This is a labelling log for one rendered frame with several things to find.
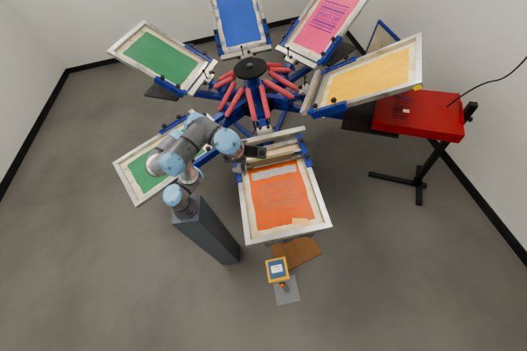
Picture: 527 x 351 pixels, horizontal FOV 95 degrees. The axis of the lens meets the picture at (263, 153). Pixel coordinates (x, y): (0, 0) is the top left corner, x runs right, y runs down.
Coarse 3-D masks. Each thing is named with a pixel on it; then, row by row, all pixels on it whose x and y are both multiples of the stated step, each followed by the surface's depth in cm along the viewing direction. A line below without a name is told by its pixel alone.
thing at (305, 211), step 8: (296, 168) 192; (280, 176) 190; (288, 176) 189; (296, 176) 188; (304, 184) 183; (304, 192) 179; (304, 200) 175; (288, 208) 173; (296, 208) 172; (304, 208) 172; (288, 216) 170; (296, 216) 169; (304, 216) 168; (312, 216) 167; (288, 224) 166
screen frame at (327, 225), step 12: (276, 144) 205; (288, 144) 204; (312, 180) 180; (240, 192) 182; (324, 204) 168; (324, 216) 163; (300, 228) 160; (312, 228) 159; (324, 228) 158; (252, 240) 160; (264, 240) 159; (276, 240) 160
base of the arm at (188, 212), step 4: (192, 200) 154; (188, 204) 148; (192, 204) 151; (196, 204) 155; (184, 208) 146; (188, 208) 148; (192, 208) 151; (196, 208) 154; (176, 212) 148; (180, 212) 147; (184, 212) 148; (188, 212) 150; (192, 212) 152; (176, 216) 152; (180, 216) 149; (184, 216) 149; (188, 216) 150; (192, 216) 153
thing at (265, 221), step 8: (256, 168) 197; (264, 168) 196; (272, 176) 191; (256, 184) 188; (256, 192) 184; (256, 200) 180; (256, 208) 176; (256, 216) 173; (264, 216) 172; (272, 216) 171; (280, 216) 171; (256, 224) 169; (264, 224) 169; (272, 224) 168; (280, 224) 167
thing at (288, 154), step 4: (284, 152) 190; (288, 152) 189; (292, 152) 189; (268, 156) 190; (272, 156) 189; (276, 156) 189; (280, 156) 189; (284, 156) 190; (288, 156) 191; (292, 156) 192; (252, 160) 190; (256, 160) 189; (260, 160) 189; (264, 160) 189; (268, 160) 190; (272, 160) 191; (276, 160) 192; (280, 160) 193; (252, 164) 191; (256, 164) 192; (260, 164) 193; (264, 164) 194
